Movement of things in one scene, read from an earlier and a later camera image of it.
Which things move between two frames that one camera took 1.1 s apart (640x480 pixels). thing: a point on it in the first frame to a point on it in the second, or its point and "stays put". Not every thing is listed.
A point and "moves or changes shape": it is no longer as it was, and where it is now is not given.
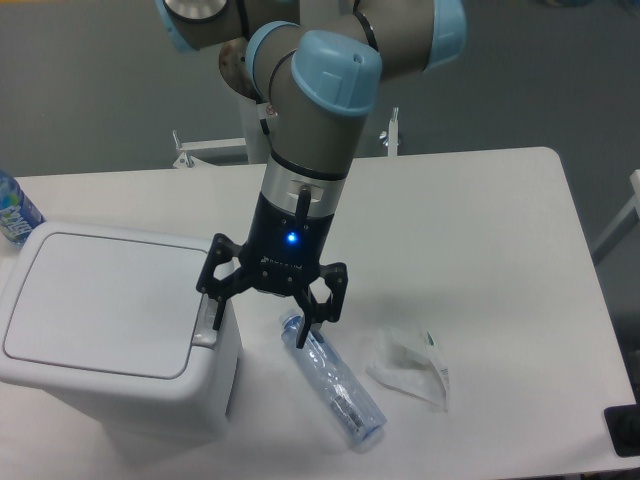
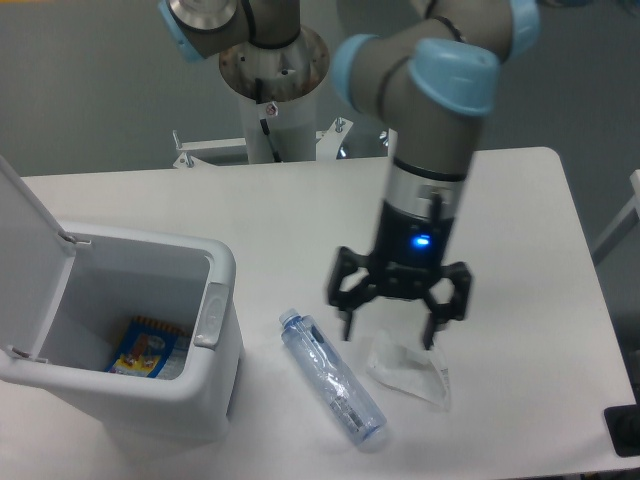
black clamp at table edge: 623,423 stays put
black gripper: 284,250 to 406,259
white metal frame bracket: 185,148 stays put
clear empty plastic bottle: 357,408 stays put
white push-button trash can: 108,323 moves or changes shape
